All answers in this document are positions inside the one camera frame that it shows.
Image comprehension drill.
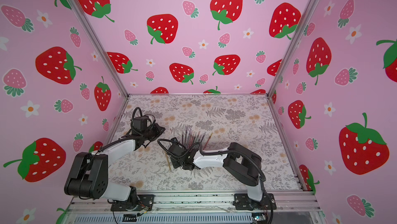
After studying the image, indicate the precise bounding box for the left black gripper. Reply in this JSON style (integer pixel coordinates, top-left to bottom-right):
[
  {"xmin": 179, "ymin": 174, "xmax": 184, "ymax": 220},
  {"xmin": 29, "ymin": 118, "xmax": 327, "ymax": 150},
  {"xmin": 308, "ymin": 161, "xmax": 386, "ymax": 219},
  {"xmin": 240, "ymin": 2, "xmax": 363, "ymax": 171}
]
[{"xmin": 142, "ymin": 124, "xmax": 165, "ymax": 142}]

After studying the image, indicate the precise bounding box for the yellow pencil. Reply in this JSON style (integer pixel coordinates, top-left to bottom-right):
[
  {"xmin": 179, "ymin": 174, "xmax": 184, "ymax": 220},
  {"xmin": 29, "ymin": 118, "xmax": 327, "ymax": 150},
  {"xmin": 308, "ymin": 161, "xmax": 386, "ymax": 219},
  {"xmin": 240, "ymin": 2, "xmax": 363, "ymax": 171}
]
[{"xmin": 164, "ymin": 152, "xmax": 172, "ymax": 172}]

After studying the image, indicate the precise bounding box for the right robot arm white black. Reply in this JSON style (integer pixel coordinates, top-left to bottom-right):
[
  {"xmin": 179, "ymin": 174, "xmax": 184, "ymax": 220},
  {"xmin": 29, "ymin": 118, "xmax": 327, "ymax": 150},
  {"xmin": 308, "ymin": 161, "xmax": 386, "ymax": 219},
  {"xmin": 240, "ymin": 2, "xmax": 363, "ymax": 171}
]
[{"xmin": 165, "ymin": 139, "xmax": 266, "ymax": 202}]

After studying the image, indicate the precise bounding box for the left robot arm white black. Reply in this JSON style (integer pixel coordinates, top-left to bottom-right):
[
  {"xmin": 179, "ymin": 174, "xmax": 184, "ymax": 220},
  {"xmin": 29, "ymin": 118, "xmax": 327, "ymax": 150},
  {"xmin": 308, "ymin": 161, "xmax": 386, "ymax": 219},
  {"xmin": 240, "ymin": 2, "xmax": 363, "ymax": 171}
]
[{"xmin": 64, "ymin": 107, "xmax": 165, "ymax": 203}]

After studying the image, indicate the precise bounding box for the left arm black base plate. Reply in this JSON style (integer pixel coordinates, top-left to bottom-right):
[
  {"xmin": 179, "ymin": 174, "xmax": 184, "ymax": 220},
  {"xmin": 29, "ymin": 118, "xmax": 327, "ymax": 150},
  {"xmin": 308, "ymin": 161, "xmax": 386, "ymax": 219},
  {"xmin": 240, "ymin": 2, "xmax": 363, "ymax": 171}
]
[{"xmin": 111, "ymin": 195, "xmax": 155, "ymax": 212}]

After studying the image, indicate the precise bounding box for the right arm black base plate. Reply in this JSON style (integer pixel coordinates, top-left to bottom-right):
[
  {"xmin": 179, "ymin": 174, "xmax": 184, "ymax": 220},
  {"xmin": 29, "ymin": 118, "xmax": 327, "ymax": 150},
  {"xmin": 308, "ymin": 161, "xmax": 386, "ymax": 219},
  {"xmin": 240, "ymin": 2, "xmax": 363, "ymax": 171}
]
[{"xmin": 233, "ymin": 194, "xmax": 277, "ymax": 211}]

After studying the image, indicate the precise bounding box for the aluminium frame rail base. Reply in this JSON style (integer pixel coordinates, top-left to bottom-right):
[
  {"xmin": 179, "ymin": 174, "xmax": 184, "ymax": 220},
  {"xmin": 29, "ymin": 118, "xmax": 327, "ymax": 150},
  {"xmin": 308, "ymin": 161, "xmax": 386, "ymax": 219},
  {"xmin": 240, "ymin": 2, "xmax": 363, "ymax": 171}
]
[{"xmin": 59, "ymin": 190, "xmax": 327, "ymax": 224}]

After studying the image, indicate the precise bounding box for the right aluminium corner post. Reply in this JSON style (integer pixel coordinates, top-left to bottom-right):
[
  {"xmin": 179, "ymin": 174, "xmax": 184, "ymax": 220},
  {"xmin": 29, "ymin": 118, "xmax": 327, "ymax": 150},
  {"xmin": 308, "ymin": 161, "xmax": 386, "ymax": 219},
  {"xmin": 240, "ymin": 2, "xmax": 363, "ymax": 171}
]
[{"xmin": 267, "ymin": 0, "xmax": 331, "ymax": 98}]

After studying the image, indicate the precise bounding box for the aluminium corner post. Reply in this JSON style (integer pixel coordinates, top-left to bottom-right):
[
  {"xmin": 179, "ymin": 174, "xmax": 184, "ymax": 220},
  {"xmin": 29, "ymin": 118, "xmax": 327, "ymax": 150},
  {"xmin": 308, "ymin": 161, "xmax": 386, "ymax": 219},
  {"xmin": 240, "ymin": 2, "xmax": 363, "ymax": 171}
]
[
  {"xmin": 55, "ymin": 0, "xmax": 129, "ymax": 98},
  {"xmin": 267, "ymin": 0, "xmax": 331, "ymax": 98}
]

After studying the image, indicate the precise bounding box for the left aluminium corner post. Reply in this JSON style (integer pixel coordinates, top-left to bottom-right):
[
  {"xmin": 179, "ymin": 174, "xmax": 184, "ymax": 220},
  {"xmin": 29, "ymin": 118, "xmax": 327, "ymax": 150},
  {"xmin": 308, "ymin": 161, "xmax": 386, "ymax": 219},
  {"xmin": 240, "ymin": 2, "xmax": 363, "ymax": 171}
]
[{"xmin": 55, "ymin": 0, "xmax": 129, "ymax": 98}]

